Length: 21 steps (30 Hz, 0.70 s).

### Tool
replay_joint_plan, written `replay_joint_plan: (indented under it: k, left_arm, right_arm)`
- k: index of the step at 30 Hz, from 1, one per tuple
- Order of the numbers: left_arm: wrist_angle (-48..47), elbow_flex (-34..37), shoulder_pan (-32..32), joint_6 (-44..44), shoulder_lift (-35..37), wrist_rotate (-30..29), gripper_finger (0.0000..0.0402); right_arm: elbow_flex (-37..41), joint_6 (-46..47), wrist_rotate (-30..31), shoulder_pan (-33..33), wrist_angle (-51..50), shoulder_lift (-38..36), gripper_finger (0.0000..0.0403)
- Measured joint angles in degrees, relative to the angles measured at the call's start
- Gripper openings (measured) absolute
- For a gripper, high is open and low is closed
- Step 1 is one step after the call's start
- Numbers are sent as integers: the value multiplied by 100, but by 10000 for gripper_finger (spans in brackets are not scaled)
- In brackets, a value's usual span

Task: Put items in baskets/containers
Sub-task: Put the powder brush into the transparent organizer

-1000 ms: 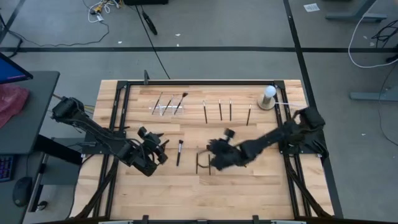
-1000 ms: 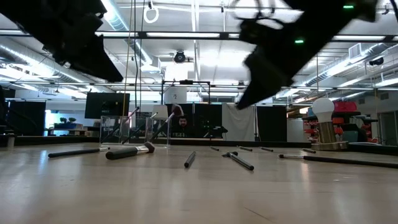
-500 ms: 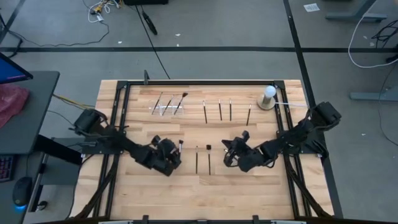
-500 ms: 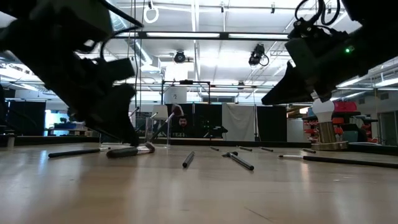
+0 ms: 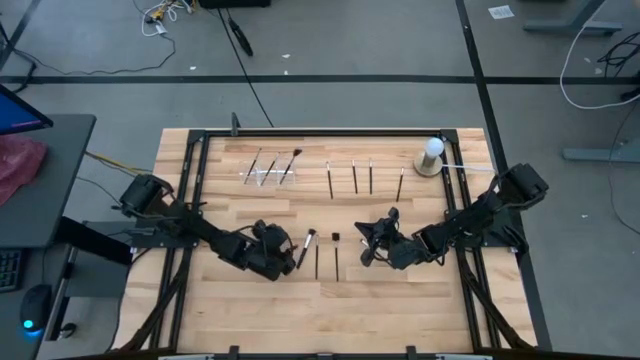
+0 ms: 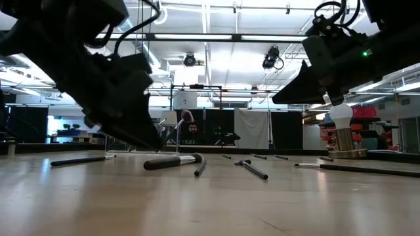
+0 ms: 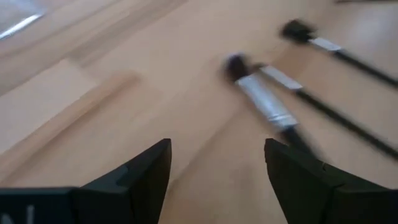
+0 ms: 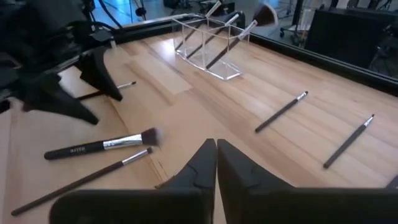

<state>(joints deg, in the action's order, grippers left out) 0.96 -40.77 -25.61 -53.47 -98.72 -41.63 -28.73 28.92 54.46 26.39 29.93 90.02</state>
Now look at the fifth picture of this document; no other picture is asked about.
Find thin black floor cable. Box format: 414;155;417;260
0;33;178;77

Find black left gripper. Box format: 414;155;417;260
244;219;300;283

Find clear acrylic brush holder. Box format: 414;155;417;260
238;158;298;188

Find white floor cable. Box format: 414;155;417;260
558;22;640;111

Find long black floor cable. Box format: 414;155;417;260
215;0;275;129

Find white and yellow cable bundle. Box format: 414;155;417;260
130;0;195;39

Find black aluminium table frame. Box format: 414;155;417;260
112;126;540;360

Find black computer keyboard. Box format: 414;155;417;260
0;248;25;295

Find black flat desk foot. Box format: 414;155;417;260
53;215;135;267

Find black computer monitor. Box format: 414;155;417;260
0;82;55;137

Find red-pink crumpled bag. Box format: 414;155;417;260
0;133;50;208

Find black box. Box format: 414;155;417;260
197;0;273;10

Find grey desk leg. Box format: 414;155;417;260
560;134;640;165
522;0;625;37

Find black-head makeup brush silver ferrule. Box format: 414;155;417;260
295;228;318;270

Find black computer mouse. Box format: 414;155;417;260
18;282;54;334

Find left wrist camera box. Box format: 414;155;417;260
263;224;291;254

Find white paper sheet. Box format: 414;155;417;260
487;4;516;21

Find black cable connector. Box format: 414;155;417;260
226;16;255;58

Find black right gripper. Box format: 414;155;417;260
353;214;429;272

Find dark grey computer desk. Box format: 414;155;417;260
0;113;98;360

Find dark-head makeup brush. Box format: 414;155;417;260
331;231;341;283

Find white lamp cable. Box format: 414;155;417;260
441;162;497;175

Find white bulb lamp brass base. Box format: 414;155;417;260
412;136;447;179

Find tangled black cables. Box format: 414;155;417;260
596;30;640;71

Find grey desk crossbar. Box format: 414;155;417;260
43;244;80;342

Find brown-head fan makeup brush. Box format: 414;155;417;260
278;148;304;186

